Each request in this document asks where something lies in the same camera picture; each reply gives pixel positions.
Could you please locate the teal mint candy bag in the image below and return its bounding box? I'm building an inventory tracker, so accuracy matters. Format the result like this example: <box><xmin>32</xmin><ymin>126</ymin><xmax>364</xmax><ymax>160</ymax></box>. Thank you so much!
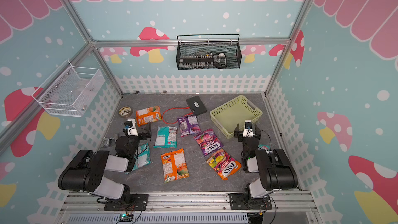
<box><xmin>154</xmin><ymin>126</ymin><xmax>178</xmax><ymax>148</ymax></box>

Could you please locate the purple Fox's candy bag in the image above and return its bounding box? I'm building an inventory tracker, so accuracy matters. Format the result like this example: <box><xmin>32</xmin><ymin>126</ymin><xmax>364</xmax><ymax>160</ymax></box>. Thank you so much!
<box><xmin>194</xmin><ymin>129</ymin><xmax>224</xmax><ymax>157</ymax></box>

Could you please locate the orange Fox's fruits candy bag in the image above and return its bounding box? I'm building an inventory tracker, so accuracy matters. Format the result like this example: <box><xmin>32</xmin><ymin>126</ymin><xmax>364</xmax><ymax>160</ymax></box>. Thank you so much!
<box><xmin>207</xmin><ymin>149</ymin><xmax>241</xmax><ymax>180</ymax></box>

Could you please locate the orange mango candy bag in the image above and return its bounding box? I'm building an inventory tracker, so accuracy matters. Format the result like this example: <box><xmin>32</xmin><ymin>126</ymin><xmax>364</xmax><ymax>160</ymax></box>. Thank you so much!
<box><xmin>161</xmin><ymin>148</ymin><xmax>190</xmax><ymax>183</ymax></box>

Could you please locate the teal Fox's candy bag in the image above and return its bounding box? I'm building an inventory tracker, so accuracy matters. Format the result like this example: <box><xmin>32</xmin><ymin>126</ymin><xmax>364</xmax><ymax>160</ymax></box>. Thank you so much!
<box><xmin>258</xmin><ymin>145</ymin><xmax>270</xmax><ymax>151</ymax></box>

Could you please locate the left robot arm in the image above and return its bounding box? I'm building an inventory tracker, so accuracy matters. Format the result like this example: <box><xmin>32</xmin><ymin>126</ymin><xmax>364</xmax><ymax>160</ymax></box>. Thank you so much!
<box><xmin>58</xmin><ymin>119</ymin><xmax>152</xmax><ymax>212</ymax></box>

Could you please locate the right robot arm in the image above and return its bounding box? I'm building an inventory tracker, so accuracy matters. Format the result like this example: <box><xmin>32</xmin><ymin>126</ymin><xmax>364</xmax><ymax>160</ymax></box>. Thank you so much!
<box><xmin>229</xmin><ymin>121</ymin><xmax>298</xmax><ymax>212</ymax></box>

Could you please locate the green plastic basket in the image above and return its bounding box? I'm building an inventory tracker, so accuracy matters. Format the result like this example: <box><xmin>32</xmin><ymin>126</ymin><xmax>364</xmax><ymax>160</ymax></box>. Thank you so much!
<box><xmin>210</xmin><ymin>95</ymin><xmax>263</xmax><ymax>140</ymax></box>

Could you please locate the orange candy bag far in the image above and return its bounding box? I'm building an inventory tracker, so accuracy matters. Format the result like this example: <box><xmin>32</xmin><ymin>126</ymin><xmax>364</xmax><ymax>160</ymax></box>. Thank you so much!
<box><xmin>136</xmin><ymin>106</ymin><xmax>162</xmax><ymax>127</ymax></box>

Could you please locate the teal candy bag left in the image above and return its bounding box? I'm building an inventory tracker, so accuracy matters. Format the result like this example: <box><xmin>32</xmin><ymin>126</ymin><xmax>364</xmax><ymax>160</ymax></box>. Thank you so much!
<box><xmin>132</xmin><ymin>143</ymin><xmax>151</xmax><ymax>171</ymax></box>

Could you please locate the metal fitting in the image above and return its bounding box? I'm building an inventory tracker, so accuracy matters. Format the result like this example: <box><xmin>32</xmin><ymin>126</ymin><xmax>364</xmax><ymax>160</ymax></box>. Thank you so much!
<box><xmin>103</xmin><ymin>133</ymin><xmax>119</xmax><ymax>148</ymax></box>

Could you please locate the black box device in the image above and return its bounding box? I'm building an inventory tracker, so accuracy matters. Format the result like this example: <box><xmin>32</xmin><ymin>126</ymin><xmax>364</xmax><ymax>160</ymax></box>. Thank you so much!
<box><xmin>186</xmin><ymin>95</ymin><xmax>207</xmax><ymax>116</ymax></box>

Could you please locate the green circuit board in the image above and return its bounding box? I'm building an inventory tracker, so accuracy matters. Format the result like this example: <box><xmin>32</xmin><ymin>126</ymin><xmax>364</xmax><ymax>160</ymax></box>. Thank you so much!
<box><xmin>117</xmin><ymin>213</ymin><xmax>134</xmax><ymax>224</ymax></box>

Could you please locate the red cable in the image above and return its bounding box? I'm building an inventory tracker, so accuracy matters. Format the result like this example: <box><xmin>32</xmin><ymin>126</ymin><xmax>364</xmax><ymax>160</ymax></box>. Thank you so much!
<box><xmin>161</xmin><ymin>106</ymin><xmax>194</xmax><ymax>125</ymax></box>

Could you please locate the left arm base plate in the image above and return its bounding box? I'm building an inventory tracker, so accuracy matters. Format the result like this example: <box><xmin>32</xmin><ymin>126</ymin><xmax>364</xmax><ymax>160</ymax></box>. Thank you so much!
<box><xmin>104</xmin><ymin>194</ymin><xmax>149</xmax><ymax>211</ymax></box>

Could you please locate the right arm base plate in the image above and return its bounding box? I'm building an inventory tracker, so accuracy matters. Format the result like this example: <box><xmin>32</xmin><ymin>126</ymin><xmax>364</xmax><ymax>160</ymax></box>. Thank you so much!
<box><xmin>226</xmin><ymin>193</ymin><xmax>273</xmax><ymax>212</ymax></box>

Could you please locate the aluminium front rail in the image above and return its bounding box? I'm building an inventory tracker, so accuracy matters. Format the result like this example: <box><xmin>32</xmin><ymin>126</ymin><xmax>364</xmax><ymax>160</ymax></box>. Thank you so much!
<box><xmin>55</xmin><ymin>190</ymin><xmax>322</xmax><ymax>224</ymax></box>

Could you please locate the black wire wall basket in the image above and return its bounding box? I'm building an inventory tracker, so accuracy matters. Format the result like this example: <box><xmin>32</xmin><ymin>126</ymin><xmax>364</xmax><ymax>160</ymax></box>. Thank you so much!
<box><xmin>176</xmin><ymin>34</ymin><xmax>242</xmax><ymax>70</ymax></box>

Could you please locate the white wire wall basket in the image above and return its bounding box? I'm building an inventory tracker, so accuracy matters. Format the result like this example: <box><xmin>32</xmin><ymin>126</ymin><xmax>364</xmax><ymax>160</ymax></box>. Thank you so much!
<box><xmin>31</xmin><ymin>60</ymin><xmax>105</xmax><ymax>117</ymax></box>

